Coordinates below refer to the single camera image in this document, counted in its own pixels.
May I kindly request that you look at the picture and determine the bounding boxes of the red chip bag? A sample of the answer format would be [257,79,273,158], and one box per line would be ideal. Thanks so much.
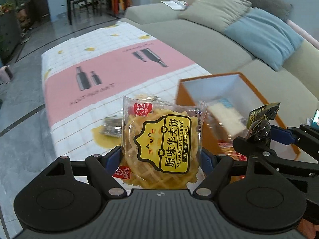
[219,140,247,161]

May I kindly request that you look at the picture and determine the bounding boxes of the clear bread packet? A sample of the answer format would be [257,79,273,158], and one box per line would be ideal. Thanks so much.
[207,98,248,142]

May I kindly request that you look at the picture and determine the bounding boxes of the dark candy packet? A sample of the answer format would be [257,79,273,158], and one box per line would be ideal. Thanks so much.
[245,102,281,148]

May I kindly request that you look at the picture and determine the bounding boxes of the clear nut snack packet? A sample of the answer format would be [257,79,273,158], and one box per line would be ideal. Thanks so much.
[101,116,122,138]

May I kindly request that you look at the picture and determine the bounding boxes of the yellow waffle cookie packet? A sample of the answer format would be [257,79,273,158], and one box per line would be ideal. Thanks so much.
[113,97,207,189]

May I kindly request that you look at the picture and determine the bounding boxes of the clear peanut packet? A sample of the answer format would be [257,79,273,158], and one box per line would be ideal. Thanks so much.
[134,94,162,103]

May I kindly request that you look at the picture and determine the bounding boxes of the orange cardboard box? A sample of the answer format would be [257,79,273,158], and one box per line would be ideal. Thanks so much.
[174,72,302,182]

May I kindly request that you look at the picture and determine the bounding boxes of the grey-green sofa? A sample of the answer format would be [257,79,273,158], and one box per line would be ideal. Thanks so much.
[121,3,318,127]

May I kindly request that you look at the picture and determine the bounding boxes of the pink white checkered tablecloth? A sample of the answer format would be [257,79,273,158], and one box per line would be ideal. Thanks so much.
[42,22,207,160]

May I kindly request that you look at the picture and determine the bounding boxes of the blue cushion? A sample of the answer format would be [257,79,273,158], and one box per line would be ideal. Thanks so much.
[224,8,304,71]

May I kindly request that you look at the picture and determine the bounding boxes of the pink small heater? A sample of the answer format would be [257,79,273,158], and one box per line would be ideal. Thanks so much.
[0,66,13,83]

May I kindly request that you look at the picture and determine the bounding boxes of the beige cushion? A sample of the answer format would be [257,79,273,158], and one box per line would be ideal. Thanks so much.
[178,0,252,33]

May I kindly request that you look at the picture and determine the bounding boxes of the grey cushion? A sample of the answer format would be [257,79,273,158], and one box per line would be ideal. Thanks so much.
[247,0,292,22]

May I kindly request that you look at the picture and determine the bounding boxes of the papers on sofa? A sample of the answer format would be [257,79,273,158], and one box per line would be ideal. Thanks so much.
[162,0,188,10]

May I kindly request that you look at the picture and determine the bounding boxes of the dark cabinet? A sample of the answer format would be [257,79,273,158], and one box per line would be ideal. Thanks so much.
[1,10,21,63]

